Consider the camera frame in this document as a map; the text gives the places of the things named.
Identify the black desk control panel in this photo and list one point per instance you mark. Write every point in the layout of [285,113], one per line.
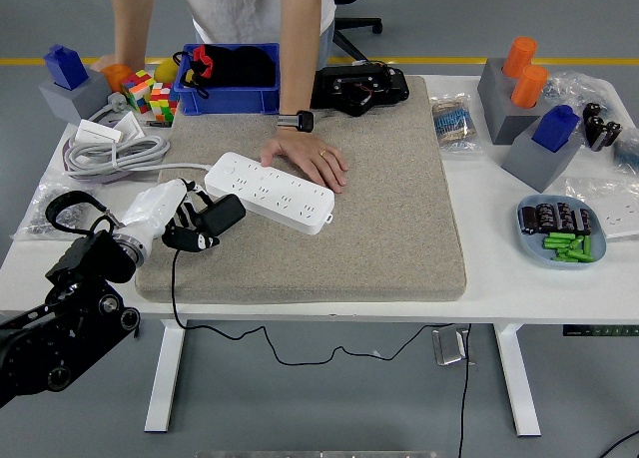
[599,330]

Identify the grey-brown mat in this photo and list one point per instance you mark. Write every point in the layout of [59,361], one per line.
[349,218]

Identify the clear bag of screws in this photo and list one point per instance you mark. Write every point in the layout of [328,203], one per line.
[37,213]

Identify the black round pouch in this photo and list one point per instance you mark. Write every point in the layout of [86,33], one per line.
[254,66]

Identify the person's right hand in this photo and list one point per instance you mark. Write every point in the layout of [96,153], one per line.
[106,62]

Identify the blue plastic block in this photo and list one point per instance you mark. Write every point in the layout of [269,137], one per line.
[555,129]
[65,69]

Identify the yellow ball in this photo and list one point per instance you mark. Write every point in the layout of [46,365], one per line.
[166,71]

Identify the clear bag of resistors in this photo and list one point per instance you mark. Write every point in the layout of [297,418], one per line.
[454,124]

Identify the white flat box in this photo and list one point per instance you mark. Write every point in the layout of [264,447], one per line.
[97,130]

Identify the black electronic device housing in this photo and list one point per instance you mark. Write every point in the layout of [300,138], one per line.
[389,89]

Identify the person's left hand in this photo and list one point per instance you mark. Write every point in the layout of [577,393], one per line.
[304,151]

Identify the clear socket bag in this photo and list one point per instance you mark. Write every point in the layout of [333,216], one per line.
[584,188]

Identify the grey two-hole block holder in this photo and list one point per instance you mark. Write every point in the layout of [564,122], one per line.
[494,99]

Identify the orange plastic cup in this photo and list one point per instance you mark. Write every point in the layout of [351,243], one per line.
[119,76]

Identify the multicolour puzzle cube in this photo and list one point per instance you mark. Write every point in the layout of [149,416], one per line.
[162,101]
[137,91]

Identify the small dark flat stick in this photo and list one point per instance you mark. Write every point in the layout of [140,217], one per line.
[157,124]

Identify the white square box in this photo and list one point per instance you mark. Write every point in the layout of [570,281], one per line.
[129,126]

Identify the white wall socket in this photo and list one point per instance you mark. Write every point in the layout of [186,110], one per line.
[619,221]

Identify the orange plastic cylinder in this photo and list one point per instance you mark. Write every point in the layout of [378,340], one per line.
[519,56]
[529,86]

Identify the black wristwatch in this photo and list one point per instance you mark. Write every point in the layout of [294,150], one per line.
[302,121]

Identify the white table leg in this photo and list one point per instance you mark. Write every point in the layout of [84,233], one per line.
[165,378]
[519,378]

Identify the green cylindrical battery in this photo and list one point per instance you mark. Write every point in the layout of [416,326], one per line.
[556,243]
[560,236]
[581,257]
[564,259]
[587,246]
[576,243]

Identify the dark printed capacitor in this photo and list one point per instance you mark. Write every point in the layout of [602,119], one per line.
[529,221]
[564,216]
[545,217]
[583,222]

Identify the blue plastic bin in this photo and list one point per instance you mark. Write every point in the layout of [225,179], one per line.
[224,101]

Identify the black pouch red trim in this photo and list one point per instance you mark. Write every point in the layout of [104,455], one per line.
[202,61]

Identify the pale blue plate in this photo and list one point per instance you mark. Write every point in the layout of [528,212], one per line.
[531,246]

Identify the person's torso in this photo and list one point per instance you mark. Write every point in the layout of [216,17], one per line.
[234,9]

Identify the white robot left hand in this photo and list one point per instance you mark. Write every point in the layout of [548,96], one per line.
[155,206]

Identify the clear metal under-table bracket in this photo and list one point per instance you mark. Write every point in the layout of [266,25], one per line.
[449,345]

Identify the black plug adapter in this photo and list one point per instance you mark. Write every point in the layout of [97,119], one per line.
[224,213]

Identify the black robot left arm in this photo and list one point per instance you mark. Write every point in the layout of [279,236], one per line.
[75,323]

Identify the bag of blue resistors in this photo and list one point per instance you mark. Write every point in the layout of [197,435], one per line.
[629,151]

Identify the white power strip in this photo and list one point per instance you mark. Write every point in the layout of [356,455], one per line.
[279,193]

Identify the black office chair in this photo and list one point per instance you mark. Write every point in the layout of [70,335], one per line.
[357,24]

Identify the crumpled clear plastic bag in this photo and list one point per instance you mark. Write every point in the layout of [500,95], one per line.
[574,86]

